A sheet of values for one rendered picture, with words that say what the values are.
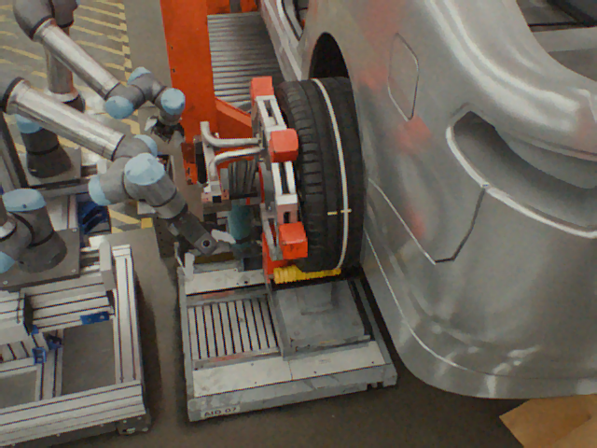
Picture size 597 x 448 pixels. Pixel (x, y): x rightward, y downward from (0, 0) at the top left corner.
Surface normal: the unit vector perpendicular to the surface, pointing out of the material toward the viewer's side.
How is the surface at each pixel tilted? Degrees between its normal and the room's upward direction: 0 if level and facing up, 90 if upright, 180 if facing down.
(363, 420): 0
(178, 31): 90
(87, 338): 0
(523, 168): 15
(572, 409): 2
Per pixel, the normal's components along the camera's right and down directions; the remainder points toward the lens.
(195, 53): 0.21, 0.63
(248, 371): 0.00, -0.76
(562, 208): 0.23, -0.70
